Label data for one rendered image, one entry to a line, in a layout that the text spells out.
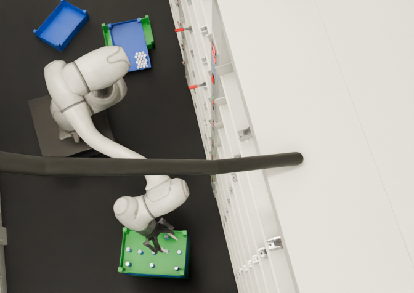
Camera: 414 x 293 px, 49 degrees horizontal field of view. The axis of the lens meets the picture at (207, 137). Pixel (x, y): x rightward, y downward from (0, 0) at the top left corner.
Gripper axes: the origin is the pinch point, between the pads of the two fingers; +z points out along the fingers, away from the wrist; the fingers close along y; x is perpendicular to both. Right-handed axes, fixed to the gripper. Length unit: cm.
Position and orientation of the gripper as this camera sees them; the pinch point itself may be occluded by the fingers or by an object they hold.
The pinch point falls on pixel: (167, 243)
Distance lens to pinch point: 206.8
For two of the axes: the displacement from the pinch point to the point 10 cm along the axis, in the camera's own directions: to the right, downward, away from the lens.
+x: 7.6, 3.2, -5.7
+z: 3.6, 5.2, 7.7
